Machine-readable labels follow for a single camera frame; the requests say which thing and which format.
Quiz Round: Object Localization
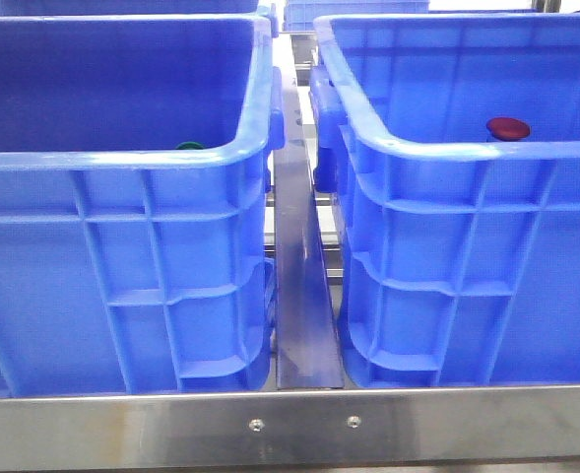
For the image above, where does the blue plastic crate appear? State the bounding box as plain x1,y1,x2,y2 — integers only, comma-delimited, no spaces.
0,15,284,398
312,13,580,388

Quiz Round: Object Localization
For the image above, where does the blue plastic crate right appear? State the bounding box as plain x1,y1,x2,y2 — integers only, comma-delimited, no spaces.
312,13,580,388

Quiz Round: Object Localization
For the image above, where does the steel shelf front bar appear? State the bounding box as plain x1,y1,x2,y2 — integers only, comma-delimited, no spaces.
0,385,580,471

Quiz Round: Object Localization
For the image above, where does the blue plastic crate left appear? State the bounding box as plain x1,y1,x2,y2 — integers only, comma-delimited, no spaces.
0,15,284,398

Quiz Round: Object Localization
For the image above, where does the green push button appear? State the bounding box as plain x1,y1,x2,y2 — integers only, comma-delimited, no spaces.
176,141,205,150

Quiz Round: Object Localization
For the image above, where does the distant blue crate left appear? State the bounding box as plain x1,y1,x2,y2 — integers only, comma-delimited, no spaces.
283,0,429,33

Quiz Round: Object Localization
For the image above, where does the blue metal divider rail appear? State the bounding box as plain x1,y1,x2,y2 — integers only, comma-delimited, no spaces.
272,78,345,390

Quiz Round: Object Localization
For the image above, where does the blue crate back left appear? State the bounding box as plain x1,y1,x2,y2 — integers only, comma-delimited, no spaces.
0,0,276,19

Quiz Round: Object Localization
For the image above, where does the red push button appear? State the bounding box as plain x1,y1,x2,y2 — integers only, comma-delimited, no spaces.
485,116,532,142

